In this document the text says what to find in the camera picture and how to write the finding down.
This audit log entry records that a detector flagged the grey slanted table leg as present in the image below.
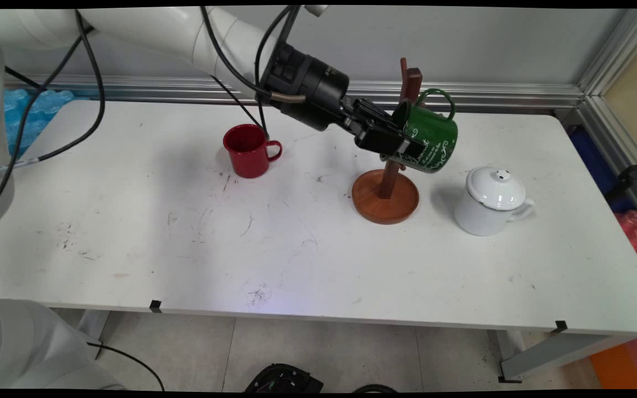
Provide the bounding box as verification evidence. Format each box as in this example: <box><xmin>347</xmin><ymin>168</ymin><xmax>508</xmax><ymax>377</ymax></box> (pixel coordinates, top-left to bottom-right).
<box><xmin>498</xmin><ymin>331</ymin><xmax>637</xmax><ymax>383</ymax></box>

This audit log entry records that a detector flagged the brown wooden mug tree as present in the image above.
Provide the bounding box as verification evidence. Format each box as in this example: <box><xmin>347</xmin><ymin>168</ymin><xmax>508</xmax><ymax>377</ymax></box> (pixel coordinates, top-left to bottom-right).
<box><xmin>352</xmin><ymin>58</ymin><xmax>424</xmax><ymax>225</ymax></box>

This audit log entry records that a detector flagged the white enamel pot lid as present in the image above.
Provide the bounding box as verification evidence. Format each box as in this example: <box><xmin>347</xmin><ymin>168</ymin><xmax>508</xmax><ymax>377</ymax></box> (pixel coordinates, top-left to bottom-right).
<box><xmin>467</xmin><ymin>166</ymin><xmax>527</xmax><ymax>211</ymax></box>

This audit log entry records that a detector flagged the black floor cable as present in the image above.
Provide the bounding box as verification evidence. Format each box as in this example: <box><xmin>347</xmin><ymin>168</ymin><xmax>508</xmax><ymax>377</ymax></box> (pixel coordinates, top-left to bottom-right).
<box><xmin>87</xmin><ymin>342</ymin><xmax>164</xmax><ymax>392</ymax></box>

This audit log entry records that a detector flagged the orange box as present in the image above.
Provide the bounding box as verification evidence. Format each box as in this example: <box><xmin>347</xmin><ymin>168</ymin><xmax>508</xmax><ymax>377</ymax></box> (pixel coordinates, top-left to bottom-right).
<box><xmin>589</xmin><ymin>337</ymin><xmax>637</xmax><ymax>390</ymax></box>

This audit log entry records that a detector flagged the green enamel mug white lettering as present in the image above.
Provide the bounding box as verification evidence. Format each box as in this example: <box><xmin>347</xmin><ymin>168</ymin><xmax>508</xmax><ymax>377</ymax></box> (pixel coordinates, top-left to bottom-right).
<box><xmin>391</xmin><ymin>88</ymin><xmax>458</xmax><ymax>174</ymax></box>

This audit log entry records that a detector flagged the blue container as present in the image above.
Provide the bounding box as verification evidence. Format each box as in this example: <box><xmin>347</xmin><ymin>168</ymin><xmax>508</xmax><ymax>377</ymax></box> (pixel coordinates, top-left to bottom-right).
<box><xmin>567</xmin><ymin>126</ymin><xmax>634</xmax><ymax>213</ymax></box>

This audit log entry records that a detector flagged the red plastic bag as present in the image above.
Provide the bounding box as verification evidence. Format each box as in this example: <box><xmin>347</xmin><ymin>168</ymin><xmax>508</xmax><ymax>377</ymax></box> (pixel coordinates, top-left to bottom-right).
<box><xmin>614</xmin><ymin>210</ymin><xmax>637</xmax><ymax>285</ymax></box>

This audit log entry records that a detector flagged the thin black cable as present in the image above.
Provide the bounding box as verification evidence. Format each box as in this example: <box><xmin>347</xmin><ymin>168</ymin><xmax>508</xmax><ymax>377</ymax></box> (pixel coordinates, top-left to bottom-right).
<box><xmin>4</xmin><ymin>65</ymin><xmax>48</xmax><ymax>92</ymax></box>

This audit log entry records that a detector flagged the black device on floor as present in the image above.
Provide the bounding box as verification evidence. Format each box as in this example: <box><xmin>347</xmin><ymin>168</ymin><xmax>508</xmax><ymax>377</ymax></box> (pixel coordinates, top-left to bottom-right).
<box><xmin>244</xmin><ymin>363</ymin><xmax>325</xmax><ymax>393</ymax></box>

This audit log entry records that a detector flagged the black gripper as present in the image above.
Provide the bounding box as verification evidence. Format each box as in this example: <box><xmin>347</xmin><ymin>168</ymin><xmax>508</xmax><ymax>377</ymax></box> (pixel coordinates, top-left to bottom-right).
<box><xmin>257</xmin><ymin>41</ymin><xmax>430</xmax><ymax>162</ymax></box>

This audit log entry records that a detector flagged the blue bubble wrap sheet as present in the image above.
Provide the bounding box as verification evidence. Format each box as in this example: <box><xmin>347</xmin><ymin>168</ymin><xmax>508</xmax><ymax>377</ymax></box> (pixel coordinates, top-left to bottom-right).
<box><xmin>3</xmin><ymin>88</ymin><xmax>76</xmax><ymax>158</ymax></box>

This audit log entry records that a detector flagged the white enamel pot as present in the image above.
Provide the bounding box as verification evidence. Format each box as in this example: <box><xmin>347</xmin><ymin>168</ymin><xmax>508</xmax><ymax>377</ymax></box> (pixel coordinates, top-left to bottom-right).
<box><xmin>454</xmin><ymin>185</ymin><xmax>536</xmax><ymax>237</ymax></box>

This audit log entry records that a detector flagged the long looping black cable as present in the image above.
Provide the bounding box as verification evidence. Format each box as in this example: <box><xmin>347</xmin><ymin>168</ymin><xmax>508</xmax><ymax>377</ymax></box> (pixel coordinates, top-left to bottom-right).
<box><xmin>0</xmin><ymin>8</ymin><xmax>106</xmax><ymax>260</ymax></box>

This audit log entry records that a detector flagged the aluminium frame corner post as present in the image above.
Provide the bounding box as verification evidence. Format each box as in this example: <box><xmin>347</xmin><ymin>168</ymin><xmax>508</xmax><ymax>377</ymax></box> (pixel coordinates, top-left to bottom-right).
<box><xmin>576</xmin><ymin>8</ymin><xmax>637</xmax><ymax>233</ymax></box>

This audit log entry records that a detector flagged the long aluminium frame rail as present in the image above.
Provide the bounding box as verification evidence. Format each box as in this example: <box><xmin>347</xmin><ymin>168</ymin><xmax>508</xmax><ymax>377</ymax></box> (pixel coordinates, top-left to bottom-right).
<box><xmin>6</xmin><ymin>75</ymin><xmax>584</xmax><ymax>111</ymax></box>

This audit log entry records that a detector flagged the red enamel mug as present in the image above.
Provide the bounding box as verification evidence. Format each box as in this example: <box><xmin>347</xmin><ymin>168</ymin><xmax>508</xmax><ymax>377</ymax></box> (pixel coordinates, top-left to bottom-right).
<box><xmin>223</xmin><ymin>124</ymin><xmax>283</xmax><ymax>179</ymax></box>

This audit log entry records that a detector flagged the black cable with braided end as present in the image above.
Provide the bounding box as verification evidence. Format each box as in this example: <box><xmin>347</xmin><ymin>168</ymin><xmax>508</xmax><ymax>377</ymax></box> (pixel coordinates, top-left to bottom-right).
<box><xmin>200</xmin><ymin>7</ymin><xmax>307</xmax><ymax>106</ymax></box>

